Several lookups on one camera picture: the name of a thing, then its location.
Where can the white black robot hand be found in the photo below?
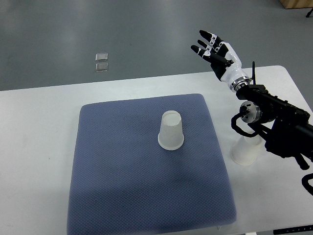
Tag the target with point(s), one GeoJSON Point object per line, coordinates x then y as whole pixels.
{"type": "Point", "coordinates": [223, 60]}

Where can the white paper cup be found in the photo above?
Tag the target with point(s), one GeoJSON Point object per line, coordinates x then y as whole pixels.
{"type": "Point", "coordinates": [170, 135]}
{"type": "Point", "coordinates": [245, 150]}

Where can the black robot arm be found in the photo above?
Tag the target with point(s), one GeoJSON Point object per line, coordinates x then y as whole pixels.
{"type": "Point", "coordinates": [284, 127]}

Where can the wooden box corner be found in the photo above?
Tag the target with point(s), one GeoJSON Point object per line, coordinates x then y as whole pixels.
{"type": "Point", "coordinates": [296, 4]}

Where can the black tripod leg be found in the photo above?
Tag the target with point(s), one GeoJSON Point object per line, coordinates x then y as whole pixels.
{"type": "Point", "coordinates": [309, 13]}

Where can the upper metal floor plate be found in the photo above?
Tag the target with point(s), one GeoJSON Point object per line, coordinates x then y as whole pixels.
{"type": "Point", "coordinates": [101, 56]}

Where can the blue fabric cushion mat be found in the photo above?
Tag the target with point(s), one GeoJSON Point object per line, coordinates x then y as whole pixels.
{"type": "Point", "coordinates": [124, 183]}

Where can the black table control panel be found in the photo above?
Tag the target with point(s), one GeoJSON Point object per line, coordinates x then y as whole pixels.
{"type": "Point", "coordinates": [299, 229]}

